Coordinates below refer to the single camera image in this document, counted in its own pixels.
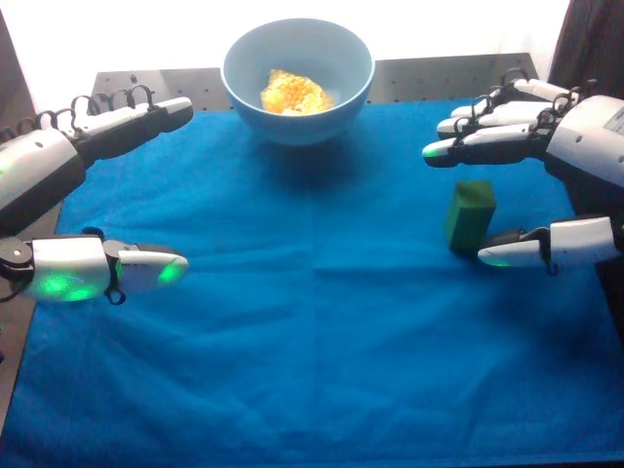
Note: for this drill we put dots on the green block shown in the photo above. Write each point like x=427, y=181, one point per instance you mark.
x=470, y=219

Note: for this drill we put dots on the dark brown curtain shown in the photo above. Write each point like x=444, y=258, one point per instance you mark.
x=595, y=39

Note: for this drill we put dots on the blue cloth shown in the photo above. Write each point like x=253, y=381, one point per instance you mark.
x=292, y=341

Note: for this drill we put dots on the light blue bowl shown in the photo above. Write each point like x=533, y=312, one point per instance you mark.
x=297, y=129

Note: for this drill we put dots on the black curtain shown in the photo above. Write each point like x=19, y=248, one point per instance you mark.
x=7, y=73

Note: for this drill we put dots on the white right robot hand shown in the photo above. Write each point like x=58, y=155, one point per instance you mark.
x=585, y=141

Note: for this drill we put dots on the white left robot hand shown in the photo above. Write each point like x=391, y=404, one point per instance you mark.
x=39, y=161

